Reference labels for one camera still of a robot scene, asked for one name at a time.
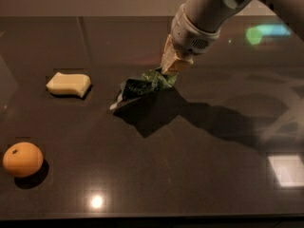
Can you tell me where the orange fruit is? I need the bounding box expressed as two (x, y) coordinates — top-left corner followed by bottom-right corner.
(3, 142), (44, 178)

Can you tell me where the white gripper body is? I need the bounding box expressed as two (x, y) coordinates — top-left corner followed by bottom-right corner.
(170, 4), (220, 55)

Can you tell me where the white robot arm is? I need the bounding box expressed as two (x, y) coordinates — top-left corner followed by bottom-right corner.
(161, 0), (304, 75)

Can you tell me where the pale yellow sponge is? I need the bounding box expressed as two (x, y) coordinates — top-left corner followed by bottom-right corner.
(46, 72), (91, 98)

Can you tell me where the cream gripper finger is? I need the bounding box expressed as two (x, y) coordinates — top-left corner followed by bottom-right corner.
(161, 35), (175, 71)
(161, 51), (194, 76)

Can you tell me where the green jalapeno chip bag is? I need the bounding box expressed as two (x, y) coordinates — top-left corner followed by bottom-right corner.
(109, 67), (178, 110)

